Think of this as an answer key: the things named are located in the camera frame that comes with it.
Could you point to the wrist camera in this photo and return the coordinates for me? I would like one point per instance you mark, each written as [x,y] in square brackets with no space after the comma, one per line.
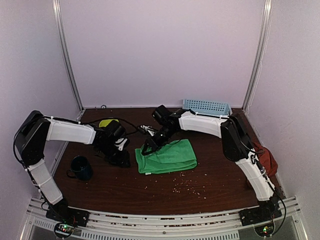
[122,143]
[147,130]

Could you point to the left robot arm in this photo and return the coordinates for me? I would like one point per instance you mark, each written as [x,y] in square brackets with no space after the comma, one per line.
[37,129]

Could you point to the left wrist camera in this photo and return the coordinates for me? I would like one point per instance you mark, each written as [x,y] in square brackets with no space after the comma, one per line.
[122,143]

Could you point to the dark blue mug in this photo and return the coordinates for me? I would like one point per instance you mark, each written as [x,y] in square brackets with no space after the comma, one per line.
[80,169]

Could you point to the left aluminium frame post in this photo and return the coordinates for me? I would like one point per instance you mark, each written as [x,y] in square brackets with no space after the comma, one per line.
[65,53]

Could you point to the light blue plastic basket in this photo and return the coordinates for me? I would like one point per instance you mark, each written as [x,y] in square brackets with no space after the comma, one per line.
[206,107]

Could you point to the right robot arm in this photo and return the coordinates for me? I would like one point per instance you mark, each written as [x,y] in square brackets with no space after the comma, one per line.
[237,147]

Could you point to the aluminium front rail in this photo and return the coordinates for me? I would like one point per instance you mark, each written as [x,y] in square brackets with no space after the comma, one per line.
[221,225]

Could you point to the aluminium frame post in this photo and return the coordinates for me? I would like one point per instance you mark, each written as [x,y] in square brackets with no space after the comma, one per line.
[65,53]
[261,46]

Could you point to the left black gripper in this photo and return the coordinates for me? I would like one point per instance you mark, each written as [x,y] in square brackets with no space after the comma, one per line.
[121,161]

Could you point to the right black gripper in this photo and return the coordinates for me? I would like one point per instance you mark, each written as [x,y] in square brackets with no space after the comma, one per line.
[154,145]

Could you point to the brown towel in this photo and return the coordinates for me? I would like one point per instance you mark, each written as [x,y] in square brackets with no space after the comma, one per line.
[266,159]

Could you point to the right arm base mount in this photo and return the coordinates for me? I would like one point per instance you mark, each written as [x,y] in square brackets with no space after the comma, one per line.
[256,215]

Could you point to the green plastic bowl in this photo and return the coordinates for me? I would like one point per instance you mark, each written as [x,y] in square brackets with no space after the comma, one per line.
[103,123]

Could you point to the green towel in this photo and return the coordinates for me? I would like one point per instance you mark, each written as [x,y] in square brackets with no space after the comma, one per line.
[173,157]

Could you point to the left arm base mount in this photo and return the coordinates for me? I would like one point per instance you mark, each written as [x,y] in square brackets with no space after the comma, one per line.
[74,217]

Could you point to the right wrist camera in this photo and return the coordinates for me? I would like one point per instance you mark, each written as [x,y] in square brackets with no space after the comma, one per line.
[147,130]

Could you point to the right aluminium frame post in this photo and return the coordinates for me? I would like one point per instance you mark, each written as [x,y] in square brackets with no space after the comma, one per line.
[261,46]

